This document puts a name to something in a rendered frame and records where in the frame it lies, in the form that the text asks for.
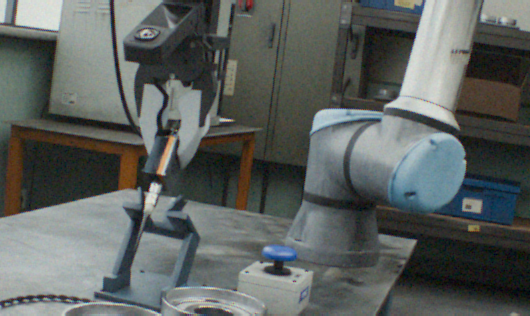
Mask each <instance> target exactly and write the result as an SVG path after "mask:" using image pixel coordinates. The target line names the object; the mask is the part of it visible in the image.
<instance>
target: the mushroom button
mask: <svg viewBox="0 0 530 316"><path fill-rule="evenodd" d="M262 255H263V256H264V257H265V258H267V259H270V260H274V264H273V269H276V270H282V269H283V263H284V262H293V261H295V260H297V253H296V251H295V250H293V249H292V248H290V247H287V246H283V245H274V246H266V247H264V249H263V251H262Z"/></svg>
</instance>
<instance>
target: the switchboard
mask: <svg viewBox="0 0 530 316"><path fill-rule="evenodd" d="M341 4H342V3H341V0H235V9H234V16H233V24H232V32H231V39H230V48H229V56H228V63H227V73H226V78H225V85H224V94H223V102H222V110H221V115H220V118H224V119H230V120H234V121H233V123H232V124H235V125H242V126H248V127H255V128H262V129H263V130H260V131H256V136H255V144H254V152H253V159H252V161H257V162H263V163H265V164H266V165H265V173H264V181H263V188H262V196H261V204H260V212H259V214H261V215H264V208H265V200H266V192H267V185H268V177H269V169H270V165H271V164H281V165H288V166H294V167H299V168H304V171H305V172H304V179H303V187H302V194H301V201H300V207H301V204H302V199H303V192H304V184H305V177H306V169H307V163H308V155H309V148H310V140H311V139H310V132H311V131H312V128H313V122H314V118H315V115H317V114H318V113H319V112H321V111H323V110H328V106H329V98H330V91H331V85H332V77H333V71H334V64H335V63H334V56H335V50H336V43H337V37H338V23H339V17H340V10H341ZM351 26H352V28H353V42H351V41H350V33H349V35H348V42H347V55H346V61H345V69H344V75H343V82H342V83H343V84H344V82H345V81H346V79H347V77H350V78H349V83H348V85H347V87H346V89H345V94H344V96H343V97H350V98H355V99H366V95H367V88H368V81H369V75H370V62H371V56H372V49H373V44H372V43H373V36H374V34H372V33H371V27H369V26H361V25H352V24H351ZM242 146H243V141H239V142H232V143H226V144H219V145H212V146H205V147H198V148H197V149H196V152H202V153H208V154H214V155H220V156H227V159H228V161H227V168H226V175H225V184H224V192H223V200H222V207H224V208H226V204H227V196H228V188H229V180H230V164H231V159H232V158H238V159H241V154H242Z"/></svg>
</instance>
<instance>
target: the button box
mask: <svg viewBox="0 0 530 316"><path fill-rule="evenodd" d="M312 275H313V272H311V271H308V270H302V269H297V268H292V267H287V266H283V269H282V270H276V269H273V264H268V263H263V262H258V261H257V262H256V263H254V264H251V265H250V266H248V267H247V268H246V269H245V270H243V271H241V272H240V273H239V279H238V287H237V291H238V292H242V293H245V294H248V295H251V296H252V297H254V298H256V299H258V300H260V301H261V302H264V303H265V304H266V306H267V308H268V311H267V316H298V315H299V314H300V313H301V312H302V311H303V310H304V309H305V308H307V307H308V302H309V296H310V288H311V282H312Z"/></svg>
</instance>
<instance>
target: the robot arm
mask: <svg viewBox="0 0 530 316"><path fill-rule="evenodd" d="M220 1H221V0H163V1H162V2H161V3H160V4H159V5H158V6H157V7H155V8H154V9H153V10H152V11H151V12H150V13H149V14H148V15H147V16H146V17H145V19H144V20H142V21H141V22H140V23H139V24H138V25H137V26H136V27H135V28H134V29H133V30H132V31H131V32H130V33H129V35H127V36H126V37H125V38H124V39H123V46H124V48H123V54H124V60H125V61H128V62H132V63H137V64H139V65H138V68H137V70H136V73H135V77H134V96H135V101H136V104H135V106H136V112H137V116H138V118H139V121H140V126H141V131H142V137H143V140H144V143H145V146H146V149H147V151H148V154H149V156H150V153H151V150H152V148H153V145H154V140H155V137H156V136H160V133H161V131H162V130H163V128H164V127H165V126H166V124H167V120H168V114H169V109H168V107H167V105H168V100H169V95H168V94H167V93H166V87H167V84H166V82H168V81H169V80H180V81H181V83H182V85H183V87H184V88H187V87H191V84H192V81H193V84H192V87H191V90H190V91H189V92H187V93H186V94H184V95H183V96H181V97H180V98H179V103H178V111H179V114H180V116H181V125H180V128H179V130H178V136H179V140H180V142H179V145H178V149H177V151H176V157H177V161H178V165H179V168H180V169H181V168H185V167H186V165H187V164H188V163H189V162H190V161H191V160H192V157H193V155H194V153H195V151H196V149H197V147H198V145H199V142H200V139H201V138H202V137H203V136H204V135H205V133H206V132H207V131H208V129H209V125H210V117H209V115H208V113H209V111H210V109H211V107H212V105H213V103H214V101H215V98H216V95H217V89H218V81H224V80H225V76H226V67H227V58H228V48H229V39H230V37H226V36H221V37H219V36H217V28H218V19H219V10H220ZM484 1H485V0H426V4H425V6H424V10H423V15H422V17H421V20H420V25H419V28H418V31H417V37H416V40H415V42H414V45H413V47H414V48H413V50H412V53H411V57H410V62H409V65H408V68H407V71H406V73H405V80H404V83H403V85H402V88H401V91H400V93H401V94H400V97H399V98H398V99H396V100H394V101H393V102H392V103H390V104H388V105H386V107H385V110H384V112H377V111H367V110H346V109H332V110H323V111H321V112H319V113H318V114H317V115H315V118H314V122H313V128H312V131H311V132H310V139H311V140H310V148H309V155H308V163H307V169H306V177H305V184H304V192H303V199H302V204H301V207H300V209H299V211H298V213H297V215H296V217H295V219H294V221H293V223H292V225H291V227H290V229H289V231H288V233H287V235H286V239H285V245H284V246H287V247H290V248H292V249H293V250H295V251H296V253H297V259H298V260H301V261H303V260H304V261H307V262H311V263H314V264H318V265H324V266H329V267H345V268H367V267H373V266H376V265H377V264H378V263H379V257H380V244H379V238H378V233H377V230H378V227H377V221H376V216H375V213H376V205H377V202H378V203H381V204H384V205H386V206H390V207H393V208H395V209H398V210H400V211H404V212H413V213H416V214H422V215H427V214H432V213H435V212H438V211H439V210H440V209H441V208H442V207H444V206H446V205H447V204H448V203H449V202H450V201H451V200H452V199H453V198H454V195H455V194H456V193H457V192H458V190H459V189H460V187H461V183H462V180H463V177H464V175H465V170H466V161H465V160H463V158H464V157H465V152H464V149H463V147H462V145H461V143H460V142H459V141H458V140H457V139H458V136H459V133H460V128H459V126H458V124H457V122H456V121H455V119H454V113H455V110H456V107H457V101H458V98H459V95H460V93H461V87H462V83H463V81H464V75H465V73H466V70H467V64H468V61H469V58H470V53H471V50H472V48H473V41H474V39H475V36H476V35H475V33H476V31H477V28H478V22H479V19H480V17H481V16H480V14H481V12H482V9H483V3H484ZM223 49H225V53H224V63H223V70H222V71H221V62H222V52H223ZM216 50H220V53H219V57H218V66H217V64H215V59H216ZM214 71H217V76H216V77H215V75H214Z"/></svg>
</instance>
